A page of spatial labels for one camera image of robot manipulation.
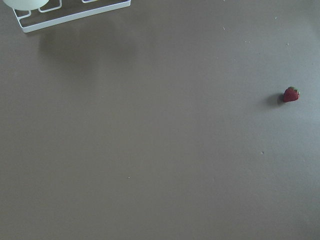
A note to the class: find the red strawberry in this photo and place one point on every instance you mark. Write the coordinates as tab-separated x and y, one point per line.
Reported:
291	94

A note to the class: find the white wire cup rack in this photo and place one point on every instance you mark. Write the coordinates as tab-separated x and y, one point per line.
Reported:
56	12

